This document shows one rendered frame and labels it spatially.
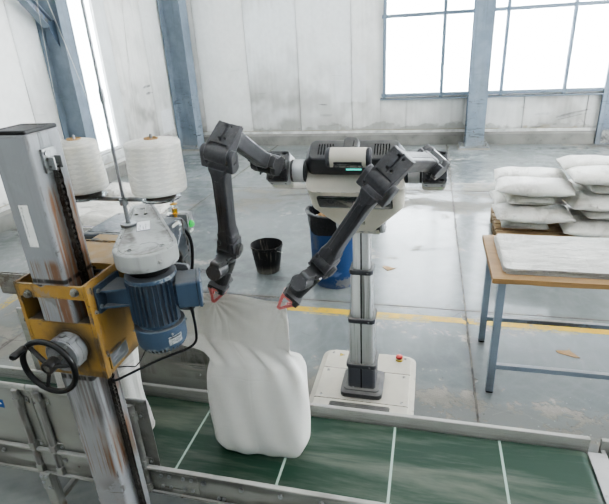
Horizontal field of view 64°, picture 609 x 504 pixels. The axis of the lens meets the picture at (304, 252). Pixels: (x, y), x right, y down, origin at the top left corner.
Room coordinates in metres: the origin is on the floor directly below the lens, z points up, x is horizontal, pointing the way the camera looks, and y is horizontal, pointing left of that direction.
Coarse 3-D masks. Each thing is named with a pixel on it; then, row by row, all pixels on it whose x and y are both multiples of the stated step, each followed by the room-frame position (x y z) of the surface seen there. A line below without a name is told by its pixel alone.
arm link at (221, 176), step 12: (204, 144) 1.47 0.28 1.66; (228, 156) 1.42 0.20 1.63; (216, 168) 1.45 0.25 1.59; (228, 168) 1.43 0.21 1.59; (216, 180) 1.46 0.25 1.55; (228, 180) 1.48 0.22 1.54; (216, 192) 1.48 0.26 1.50; (228, 192) 1.49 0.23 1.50; (216, 204) 1.51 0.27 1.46; (228, 204) 1.50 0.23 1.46; (228, 216) 1.52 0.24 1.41; (228, 228) 1.53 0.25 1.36; (216, 240) 1.58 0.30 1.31; (228, 240) 1.55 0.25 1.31; (240, 240) 1.60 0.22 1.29; (228, 252) 1.58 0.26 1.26
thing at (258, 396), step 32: (192, 320) 1.67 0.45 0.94; (224, 320) 1.61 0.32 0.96; (256, 320) 1.55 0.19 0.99; (224, 352) 1.58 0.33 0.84; (256, 352) 1.55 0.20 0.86; (288, 352) 1.53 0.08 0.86; (224, 384) 1.53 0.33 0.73; (256, 384) 1.50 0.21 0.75; (288, 384) 1.49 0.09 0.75; (224, 416) 1.53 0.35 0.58; (256, 416) 1.49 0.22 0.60; (288, 416) 1.47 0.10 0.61; (256, 448) 1.51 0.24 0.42; (288, 448) 1.48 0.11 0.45
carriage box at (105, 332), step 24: (96, 240) 1.57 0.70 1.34; (96, 264) 1.38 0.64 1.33; (24, 288) 1.26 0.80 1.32; (48, 288) 1.24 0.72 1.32; (72, 288) 1.22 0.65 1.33; (24, 312) 1.27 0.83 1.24; (96, 312) 1.22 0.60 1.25; (120, 312) 1.34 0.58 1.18; (48, 336) 1.26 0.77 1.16; (96, 336) 1.21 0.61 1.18; (120, 336) 1.31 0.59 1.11; (96, 360) 1.22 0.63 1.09; (120, 360) 1.28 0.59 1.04
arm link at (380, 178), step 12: (384, 156) 1.35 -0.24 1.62; (396, 156) 1.34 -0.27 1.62; (408, 156) 1.36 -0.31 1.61; (420, 156) 1.46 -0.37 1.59; (432, 156) 1.59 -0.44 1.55; (372, 168) 1.34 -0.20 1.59; (384, 168) 1.33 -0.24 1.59; (396, 168) 1.32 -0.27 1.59; (408, 168) 1.31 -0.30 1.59; (420, 168) 1.49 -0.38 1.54; (432, 168) 1.58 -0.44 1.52; (444, 168) 1.62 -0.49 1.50; (372, 180) 1.33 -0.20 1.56; (384, 180) 1.32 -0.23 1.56; (396, 180) 1.31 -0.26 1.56; (384, 192) 1.30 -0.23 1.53
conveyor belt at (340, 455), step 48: (192, 432) 1.66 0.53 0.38; (336, 432) 1.62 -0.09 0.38; (384, 432) 1.60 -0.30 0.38; (432, 432) 1.58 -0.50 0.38; (288, 480) 1.38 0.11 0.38; (336, 480) 1.37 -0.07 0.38; (384, 480) 1.36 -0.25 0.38; (432, 480) 1.34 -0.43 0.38; (480, 480) 1.33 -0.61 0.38; (528, 480) 1.32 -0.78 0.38; (576, 480) 1.31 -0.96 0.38
